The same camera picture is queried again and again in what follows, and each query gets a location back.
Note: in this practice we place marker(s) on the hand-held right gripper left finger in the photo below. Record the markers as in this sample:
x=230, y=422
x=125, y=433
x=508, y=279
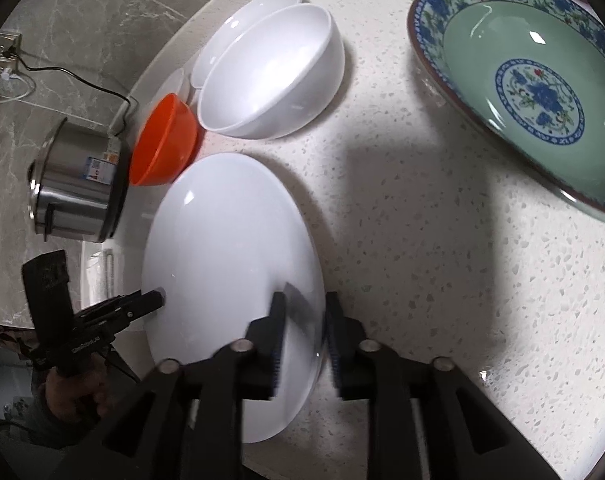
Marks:
x=277, y=345

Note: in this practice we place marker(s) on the wall power outlet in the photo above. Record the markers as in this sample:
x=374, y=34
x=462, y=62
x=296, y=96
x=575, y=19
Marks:
x=8, y=52

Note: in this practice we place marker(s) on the stainless steel rice cooker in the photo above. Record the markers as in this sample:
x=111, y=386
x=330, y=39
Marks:
x=77, y=180

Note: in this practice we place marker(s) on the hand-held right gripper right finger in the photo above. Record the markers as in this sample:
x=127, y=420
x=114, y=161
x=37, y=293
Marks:
x=332, y=345

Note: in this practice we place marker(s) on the large white plate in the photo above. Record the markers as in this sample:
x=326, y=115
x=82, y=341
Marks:
x=222, y=260

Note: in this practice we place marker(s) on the white bowl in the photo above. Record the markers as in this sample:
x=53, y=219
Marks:
x=232, y=30
x=277, y=80

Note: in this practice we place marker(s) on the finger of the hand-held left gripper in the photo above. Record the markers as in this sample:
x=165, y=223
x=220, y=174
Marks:
x=137, y=302
x=107, y=322

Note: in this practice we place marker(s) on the green floral plate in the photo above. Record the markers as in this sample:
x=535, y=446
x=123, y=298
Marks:
x=512, y=50

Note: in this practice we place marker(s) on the orange bowl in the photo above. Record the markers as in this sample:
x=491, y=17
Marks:
x=165, y=140

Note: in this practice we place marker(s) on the person's left hand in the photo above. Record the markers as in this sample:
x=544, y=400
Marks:
x=77, y=392

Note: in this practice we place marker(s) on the pink patterned cloth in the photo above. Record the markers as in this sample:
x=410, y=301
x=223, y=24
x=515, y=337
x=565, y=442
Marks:
x=5, y=332

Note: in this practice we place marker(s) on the white folded cloth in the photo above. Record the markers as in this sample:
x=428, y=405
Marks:
x=102, y=270

